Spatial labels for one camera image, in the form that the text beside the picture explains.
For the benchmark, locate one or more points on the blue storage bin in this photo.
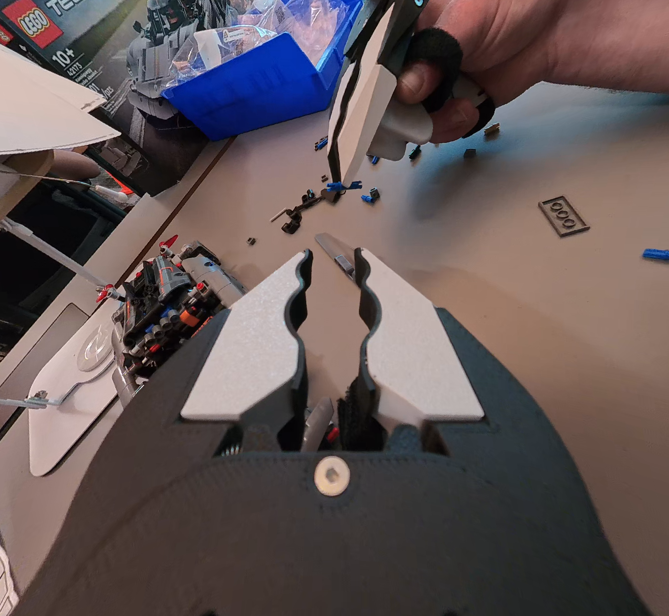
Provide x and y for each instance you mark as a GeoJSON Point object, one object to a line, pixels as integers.
{"type": "Point", "coordinates": [251, 88]}

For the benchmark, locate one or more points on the clear bags of lego parts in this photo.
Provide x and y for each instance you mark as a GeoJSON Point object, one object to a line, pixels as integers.
{"type": "Point", "coordinates": [292, 14]}

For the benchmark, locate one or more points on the black curved lego piece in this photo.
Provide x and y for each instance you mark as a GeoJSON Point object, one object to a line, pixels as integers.
{"type": "Point", "coordinates": [291, 226]}

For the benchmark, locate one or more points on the silver book stand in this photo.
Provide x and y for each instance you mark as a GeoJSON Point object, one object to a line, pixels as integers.
{"type": "Point", "coordinates": [68, 417]}

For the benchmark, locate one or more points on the grey lego wing dark connector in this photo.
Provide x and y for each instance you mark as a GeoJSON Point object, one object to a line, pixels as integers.
{"type": "Point", "coordinates": [332, 247]}

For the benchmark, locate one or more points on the person's right hand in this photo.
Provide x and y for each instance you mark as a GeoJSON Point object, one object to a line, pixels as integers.
{"type": "Point", "coordinates": [512, 25]}

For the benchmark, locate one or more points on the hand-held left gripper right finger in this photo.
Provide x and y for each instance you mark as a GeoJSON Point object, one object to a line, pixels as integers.
{"type": "Point", "coordinates": [423, 365]}

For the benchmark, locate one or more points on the lego instruction booklet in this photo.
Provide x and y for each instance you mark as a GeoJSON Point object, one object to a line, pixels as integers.
{"type": "Point", "coordinates": [42, 114]}

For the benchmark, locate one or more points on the black lego slope piece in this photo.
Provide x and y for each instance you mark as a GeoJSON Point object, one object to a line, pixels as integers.
{"type": "Point", "coordinates": [330, 197]}

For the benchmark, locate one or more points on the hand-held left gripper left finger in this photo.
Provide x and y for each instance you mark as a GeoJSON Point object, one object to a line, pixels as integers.
{"type": "Point", "coordinates": [240, 365]}

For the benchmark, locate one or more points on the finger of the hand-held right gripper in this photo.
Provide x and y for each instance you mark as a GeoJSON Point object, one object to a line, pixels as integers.
{"type": "Point", "coordinates": [366, 124]}
{"type": "Point", "coordinates": [337, 114]}

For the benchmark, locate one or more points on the grey lego plate with holes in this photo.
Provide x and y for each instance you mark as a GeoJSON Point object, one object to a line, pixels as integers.
{"type": "Point", "coordinates": [550, 211]}

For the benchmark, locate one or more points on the tan lego pin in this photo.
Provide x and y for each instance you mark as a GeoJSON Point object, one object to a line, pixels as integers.
{"type": "Point", "coordinates": [492, 129]}

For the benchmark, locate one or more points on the person's right forearm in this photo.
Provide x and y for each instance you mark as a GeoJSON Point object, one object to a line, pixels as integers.
{"type": "Point", "coordinates": [637, 14]}

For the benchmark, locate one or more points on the grey lego wing piece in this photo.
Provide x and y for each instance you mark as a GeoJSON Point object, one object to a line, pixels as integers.
{"type": "Point", "coordinates": [319, 417]}

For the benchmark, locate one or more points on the black lego connector piece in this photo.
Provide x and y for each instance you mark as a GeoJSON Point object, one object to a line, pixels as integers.
{"type": "Point", "coordinates": [306, 204]}

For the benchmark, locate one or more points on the grey black lego spaceship model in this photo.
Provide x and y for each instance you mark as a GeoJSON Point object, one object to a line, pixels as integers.
{"type": "Point", "coordinates": [157, 307]}

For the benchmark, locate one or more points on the white lego bar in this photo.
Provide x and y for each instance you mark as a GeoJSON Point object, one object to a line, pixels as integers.
{"type": "Point", "coordinates": [277, 214]}

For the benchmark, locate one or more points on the red lego pin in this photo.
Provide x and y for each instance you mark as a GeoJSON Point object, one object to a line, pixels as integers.
{"type": "Point", "coordinates": [332, 435]}

